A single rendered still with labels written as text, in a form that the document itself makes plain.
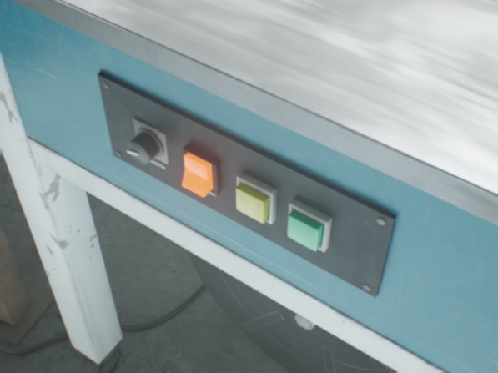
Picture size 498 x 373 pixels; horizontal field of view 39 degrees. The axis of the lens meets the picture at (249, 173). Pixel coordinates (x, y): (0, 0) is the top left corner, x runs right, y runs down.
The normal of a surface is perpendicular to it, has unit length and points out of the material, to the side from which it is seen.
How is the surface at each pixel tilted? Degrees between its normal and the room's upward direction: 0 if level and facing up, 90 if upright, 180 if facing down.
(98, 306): 90
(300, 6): 0
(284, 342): 90
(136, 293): 0
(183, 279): 0
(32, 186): 90
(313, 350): 90
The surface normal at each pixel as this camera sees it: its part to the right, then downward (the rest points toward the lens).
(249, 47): 0.00, -0.68
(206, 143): -0.57, 0.60
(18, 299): 0.89, 0.33
